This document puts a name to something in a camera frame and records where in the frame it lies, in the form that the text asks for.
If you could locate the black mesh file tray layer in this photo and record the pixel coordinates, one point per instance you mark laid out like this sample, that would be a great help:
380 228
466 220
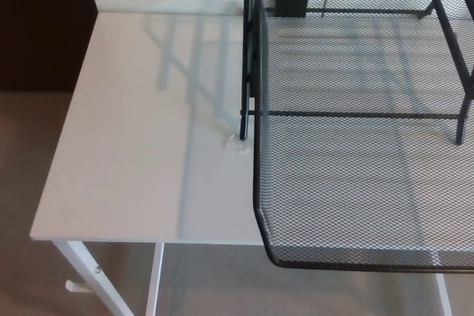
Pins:
352 220

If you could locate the clear tape blob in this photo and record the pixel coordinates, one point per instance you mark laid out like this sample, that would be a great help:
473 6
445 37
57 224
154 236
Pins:
237 147

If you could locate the dark brown cabinet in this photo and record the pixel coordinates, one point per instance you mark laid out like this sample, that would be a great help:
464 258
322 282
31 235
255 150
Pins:
40 23

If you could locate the black metal file rack frame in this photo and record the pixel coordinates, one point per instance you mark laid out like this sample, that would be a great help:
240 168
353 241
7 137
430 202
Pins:
244 72

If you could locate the white metal table leg frame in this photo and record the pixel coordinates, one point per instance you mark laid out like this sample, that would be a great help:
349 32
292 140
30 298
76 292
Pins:
79 260
444 297

